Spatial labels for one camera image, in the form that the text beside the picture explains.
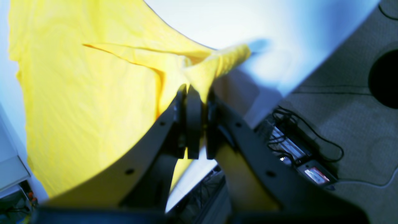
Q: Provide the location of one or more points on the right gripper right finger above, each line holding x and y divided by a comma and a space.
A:
258, 181

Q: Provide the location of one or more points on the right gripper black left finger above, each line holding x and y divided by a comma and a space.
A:
142, 177

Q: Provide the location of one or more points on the orange T-shirt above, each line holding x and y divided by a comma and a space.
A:
95, 76

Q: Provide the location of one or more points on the grey partition right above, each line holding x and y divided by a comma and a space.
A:
12, 169

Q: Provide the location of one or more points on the black electronics with cables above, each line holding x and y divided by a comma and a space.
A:
296, 149

